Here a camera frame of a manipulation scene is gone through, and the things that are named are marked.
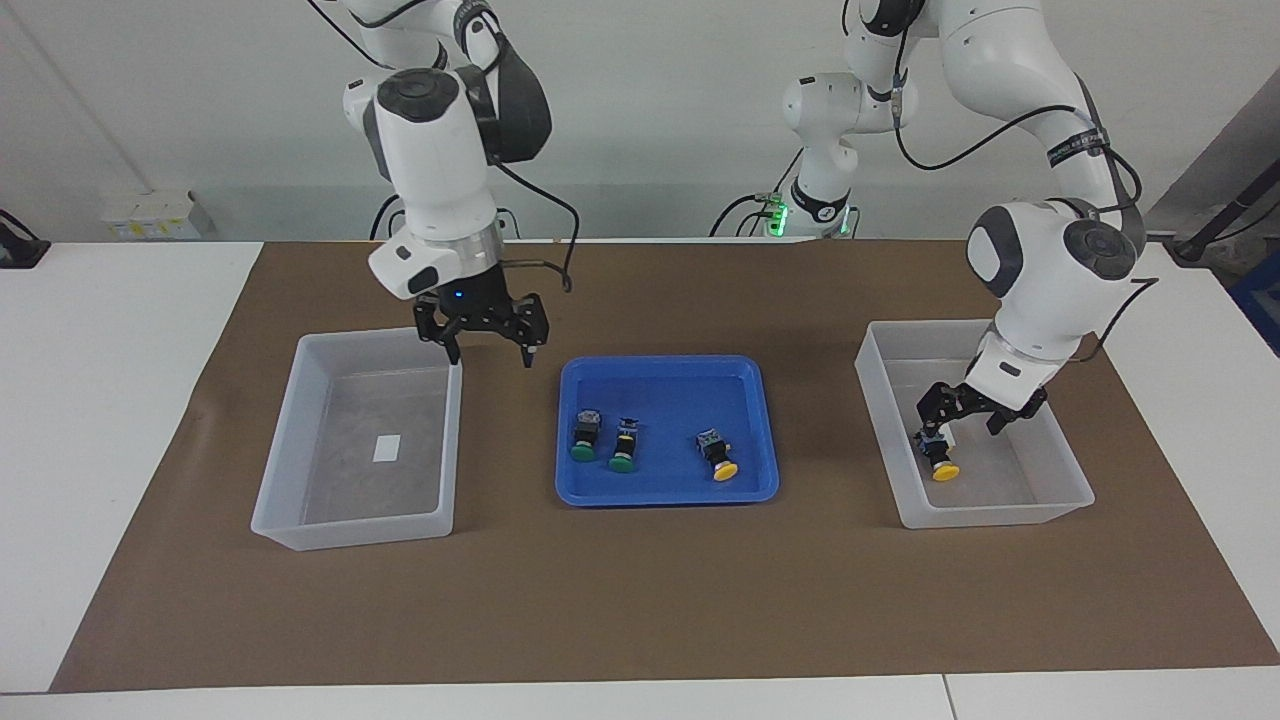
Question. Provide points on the brown paper table mat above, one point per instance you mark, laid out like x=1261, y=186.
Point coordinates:
x=640, y=600

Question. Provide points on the green push button switch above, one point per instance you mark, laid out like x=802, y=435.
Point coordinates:
x=585, y=432
x=624, y=445

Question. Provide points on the yellow push button switch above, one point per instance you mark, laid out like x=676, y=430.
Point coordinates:
x=716, y=452
x=940, y=462

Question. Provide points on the translucent white plastic box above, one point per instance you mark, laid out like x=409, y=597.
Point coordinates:
x=340, y=490
x=1040, y=480

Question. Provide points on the green lit base connector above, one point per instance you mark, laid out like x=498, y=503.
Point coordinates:
x=780, y=215

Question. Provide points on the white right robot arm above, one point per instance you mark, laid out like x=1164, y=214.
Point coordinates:
x=440, y=170

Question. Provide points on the white box with yellow label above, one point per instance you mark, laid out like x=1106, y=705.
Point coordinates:
x=160, y=215

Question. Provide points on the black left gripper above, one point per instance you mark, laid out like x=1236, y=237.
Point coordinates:
x=985, y=402

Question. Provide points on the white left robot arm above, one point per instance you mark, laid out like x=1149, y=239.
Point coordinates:
x=1050, y=270

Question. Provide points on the black stand pole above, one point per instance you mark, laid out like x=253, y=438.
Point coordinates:
x=1225, y=210

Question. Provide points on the blue plastic tray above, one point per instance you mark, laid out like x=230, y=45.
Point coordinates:
x=665, y=400

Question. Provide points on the black clamp foot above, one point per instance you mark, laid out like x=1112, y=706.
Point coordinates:
x=20, y=245

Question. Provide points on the blue crate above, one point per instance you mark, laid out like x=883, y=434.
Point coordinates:
x=1262, y=300

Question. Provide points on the small white sticker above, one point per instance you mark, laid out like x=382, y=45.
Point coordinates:
x=386, y=448

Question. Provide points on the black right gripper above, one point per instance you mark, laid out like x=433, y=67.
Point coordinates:
x=475, y=300

